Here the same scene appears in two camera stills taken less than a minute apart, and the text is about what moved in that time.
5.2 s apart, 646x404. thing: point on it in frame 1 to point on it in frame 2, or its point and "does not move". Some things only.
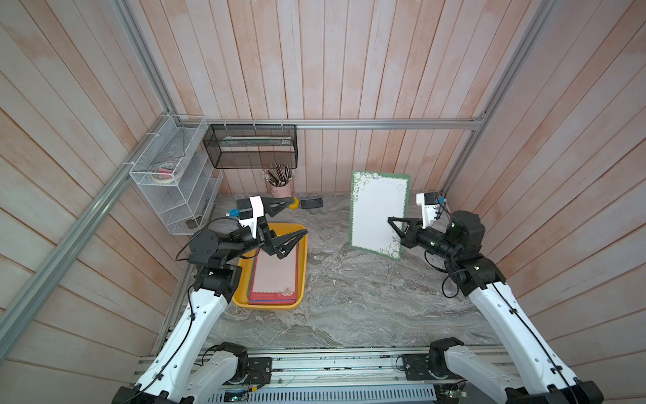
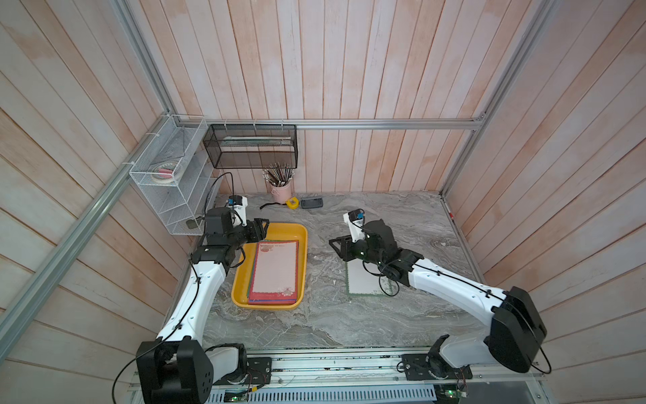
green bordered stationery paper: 375,197 to 365,278
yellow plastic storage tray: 242,289 does not move
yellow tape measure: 295,205 does not move
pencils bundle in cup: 278,174 does not move
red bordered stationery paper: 274,280 does not move
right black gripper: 415,232 to 346,252
